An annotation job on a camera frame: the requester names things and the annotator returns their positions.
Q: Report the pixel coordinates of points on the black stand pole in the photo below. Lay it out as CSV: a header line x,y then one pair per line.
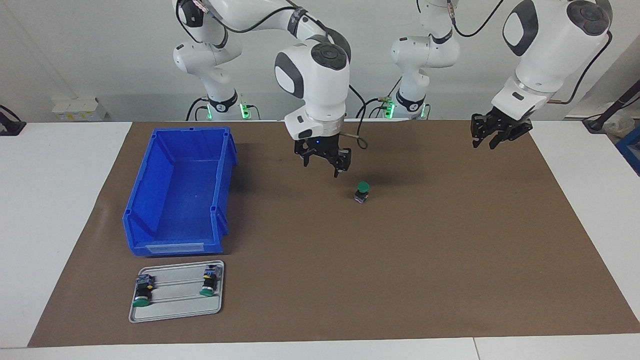
x,y
615,107

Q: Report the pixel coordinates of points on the green push button switch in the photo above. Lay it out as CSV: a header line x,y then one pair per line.
x,y
362,190
142,292
210,282

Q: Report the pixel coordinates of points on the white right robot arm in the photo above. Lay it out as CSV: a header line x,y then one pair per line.
x,y
315,75

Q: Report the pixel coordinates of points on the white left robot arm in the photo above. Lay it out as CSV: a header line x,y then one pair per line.
x,y
550,45

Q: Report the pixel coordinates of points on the brown table mat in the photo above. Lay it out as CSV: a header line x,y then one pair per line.
x,y
400,260

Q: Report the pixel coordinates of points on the silver metal tray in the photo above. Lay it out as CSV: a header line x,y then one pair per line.
x,y
175,305

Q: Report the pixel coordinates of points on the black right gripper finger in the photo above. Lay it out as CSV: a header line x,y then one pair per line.
x,y
304,152
341,161

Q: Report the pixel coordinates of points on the clear plastic bag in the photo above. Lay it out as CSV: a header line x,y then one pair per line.
x,y
620,125

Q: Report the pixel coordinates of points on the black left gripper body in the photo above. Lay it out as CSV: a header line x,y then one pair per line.
x,y
507,122

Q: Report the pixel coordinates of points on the black table clamp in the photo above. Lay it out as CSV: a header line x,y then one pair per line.
x,y
10,126

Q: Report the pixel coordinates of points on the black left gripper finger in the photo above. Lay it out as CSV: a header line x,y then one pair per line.
x,y
480,131
502,137

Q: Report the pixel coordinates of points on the white wall socket box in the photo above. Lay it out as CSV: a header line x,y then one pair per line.
x,y
80,107

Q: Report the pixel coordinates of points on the blue plastic storage bin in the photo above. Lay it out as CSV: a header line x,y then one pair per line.
x,y
180,200

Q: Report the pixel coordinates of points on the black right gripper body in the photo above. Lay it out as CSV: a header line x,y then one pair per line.
x,y
322,145

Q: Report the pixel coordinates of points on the blue crate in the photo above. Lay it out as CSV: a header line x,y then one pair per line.
x,y
631,150

